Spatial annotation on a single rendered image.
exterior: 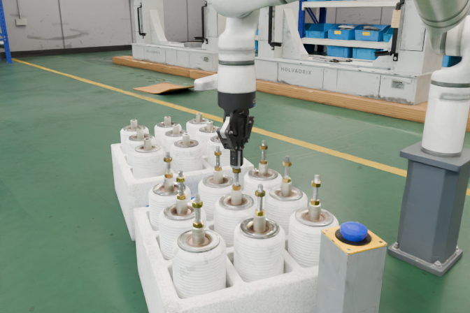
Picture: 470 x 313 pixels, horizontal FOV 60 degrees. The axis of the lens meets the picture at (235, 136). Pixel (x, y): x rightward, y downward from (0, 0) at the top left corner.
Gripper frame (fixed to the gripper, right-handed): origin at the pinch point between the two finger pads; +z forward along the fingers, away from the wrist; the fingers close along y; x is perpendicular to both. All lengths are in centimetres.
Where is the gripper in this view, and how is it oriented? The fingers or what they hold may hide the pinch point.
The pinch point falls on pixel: (236, 157)
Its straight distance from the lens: 83.4
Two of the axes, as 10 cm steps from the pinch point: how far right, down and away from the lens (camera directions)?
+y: 4.4, -2.6, 8.6
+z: 0.0, 9.6, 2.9
